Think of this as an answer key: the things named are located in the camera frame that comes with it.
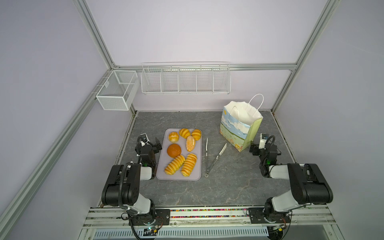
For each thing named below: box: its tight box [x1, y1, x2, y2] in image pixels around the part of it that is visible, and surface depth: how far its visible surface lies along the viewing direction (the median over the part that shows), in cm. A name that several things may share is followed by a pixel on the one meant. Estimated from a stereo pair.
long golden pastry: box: [181, 153, 198, 177], surface depth 90 cm
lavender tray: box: [156, 128, 203, 181], surface depth 94 cm
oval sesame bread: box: [186, 135, 196, 152], surface depth 98 cm
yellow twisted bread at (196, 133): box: [191, 129, 202, 141], surface depth 104 cm
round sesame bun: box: [168, 131, 180, 143], surface depth 103 cm
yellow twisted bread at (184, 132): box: [179, 128, 191, 139], surface depth 105 cm
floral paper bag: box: [219, 93, 264, 152], surface depth 90 cm
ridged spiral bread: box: [164, 154, 186, 175], surface depth 90 cm
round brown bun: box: [167, 143, 182, 158], surface depth 97 cm
